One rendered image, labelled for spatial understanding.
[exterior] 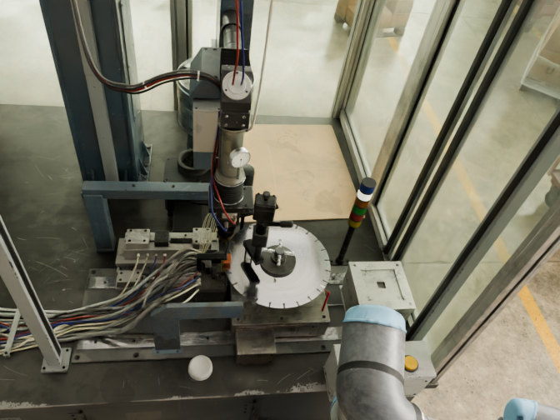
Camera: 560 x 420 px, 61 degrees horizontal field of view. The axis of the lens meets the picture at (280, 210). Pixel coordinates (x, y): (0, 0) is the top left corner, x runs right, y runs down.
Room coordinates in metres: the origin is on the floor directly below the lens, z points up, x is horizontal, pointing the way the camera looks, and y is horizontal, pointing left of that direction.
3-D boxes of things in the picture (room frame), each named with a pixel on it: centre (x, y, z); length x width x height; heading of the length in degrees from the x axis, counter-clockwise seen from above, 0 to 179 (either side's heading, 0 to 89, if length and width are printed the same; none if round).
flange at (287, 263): (0.88, -0.02, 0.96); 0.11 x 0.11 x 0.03
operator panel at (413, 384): (0.65, -0.37, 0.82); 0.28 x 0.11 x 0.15; 104
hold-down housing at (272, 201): (0.84, 0.04, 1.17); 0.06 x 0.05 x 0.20; 95
